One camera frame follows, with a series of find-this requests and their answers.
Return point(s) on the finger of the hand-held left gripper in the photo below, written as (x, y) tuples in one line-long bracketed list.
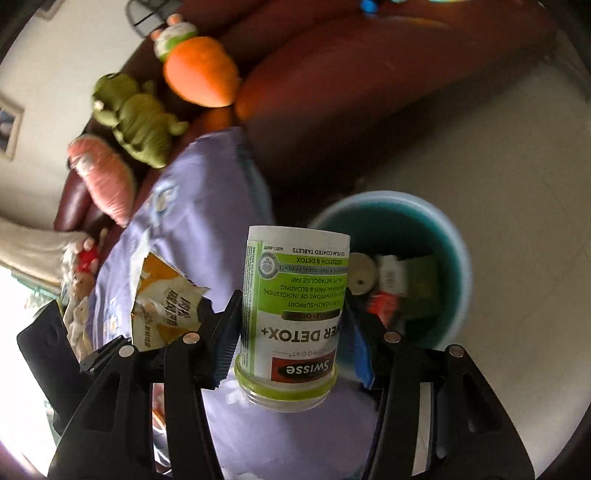
[(104, 353)]

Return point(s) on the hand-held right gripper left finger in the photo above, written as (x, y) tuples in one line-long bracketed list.
[(221, 341)]

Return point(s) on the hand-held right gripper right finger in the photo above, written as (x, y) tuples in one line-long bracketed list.
[(364, 360)]

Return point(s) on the white green supplement bottle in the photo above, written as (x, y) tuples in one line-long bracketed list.
[(286, 323)]

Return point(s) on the torn yellow snack wrapper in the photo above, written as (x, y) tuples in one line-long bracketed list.
[(159, 304)]

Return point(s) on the teal plastic bucket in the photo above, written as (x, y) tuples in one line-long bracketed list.
[(443, 258)]

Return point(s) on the cream blanket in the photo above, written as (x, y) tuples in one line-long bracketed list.
[(32, 244)]

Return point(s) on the purple floral cloth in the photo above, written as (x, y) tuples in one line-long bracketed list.
[(203, 221)]

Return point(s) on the pink plush toy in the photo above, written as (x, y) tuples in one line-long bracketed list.
[(104, 180)]

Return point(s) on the green dinosaur plush toy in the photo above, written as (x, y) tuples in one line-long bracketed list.
[(138, 122)]

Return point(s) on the dark red leather sofa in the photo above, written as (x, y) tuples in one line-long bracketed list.
[(369, 92)]

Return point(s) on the orange carrot plush toy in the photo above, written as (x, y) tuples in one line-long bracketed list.
[(201, 69)]

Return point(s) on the small blue toy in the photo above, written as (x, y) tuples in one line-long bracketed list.
[(368, 4)]

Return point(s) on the framed wall picture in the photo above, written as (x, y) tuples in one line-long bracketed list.
[(51, 7), (9, 129)]

